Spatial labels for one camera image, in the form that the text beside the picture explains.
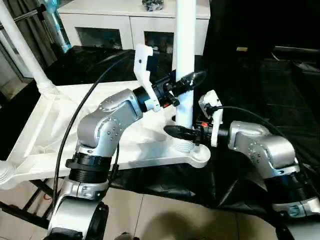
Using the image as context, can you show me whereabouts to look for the white plastic table top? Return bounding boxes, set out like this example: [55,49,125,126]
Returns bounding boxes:
[0,81,212,191]

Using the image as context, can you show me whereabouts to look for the black plastic mat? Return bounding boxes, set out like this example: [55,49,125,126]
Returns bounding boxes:
[0,44,320,226]

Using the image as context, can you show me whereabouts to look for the black parts in clear bag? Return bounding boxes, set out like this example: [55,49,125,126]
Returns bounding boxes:
[141,0,165,12]

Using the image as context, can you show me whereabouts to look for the white sideboard cabinet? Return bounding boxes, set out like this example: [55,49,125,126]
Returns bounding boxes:
[57,0,211,57]

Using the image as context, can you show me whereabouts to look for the black draped furniture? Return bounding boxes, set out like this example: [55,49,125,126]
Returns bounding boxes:
[203,0,320,66]

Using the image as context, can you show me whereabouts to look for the blue white plastic package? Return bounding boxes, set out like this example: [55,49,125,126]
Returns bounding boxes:
[46,0,71,53]

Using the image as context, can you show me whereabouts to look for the grey curtain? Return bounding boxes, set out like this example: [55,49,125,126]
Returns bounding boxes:
[7,0,60,71]

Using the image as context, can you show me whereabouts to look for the metal rod with black knob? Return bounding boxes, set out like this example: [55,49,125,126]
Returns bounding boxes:
[13,6,47,22]

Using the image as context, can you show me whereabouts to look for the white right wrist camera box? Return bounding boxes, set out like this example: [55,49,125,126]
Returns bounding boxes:
[198,89,224,147]

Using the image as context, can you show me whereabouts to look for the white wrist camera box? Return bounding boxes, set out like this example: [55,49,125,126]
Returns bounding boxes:
[133,43,161,112]
[198,89,224,147]

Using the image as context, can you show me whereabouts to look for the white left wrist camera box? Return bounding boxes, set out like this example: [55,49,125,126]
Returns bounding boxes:
[133,43,161,112]

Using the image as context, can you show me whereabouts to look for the black right camera cable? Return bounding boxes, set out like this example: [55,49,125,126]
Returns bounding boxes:
[204,105,311,176]

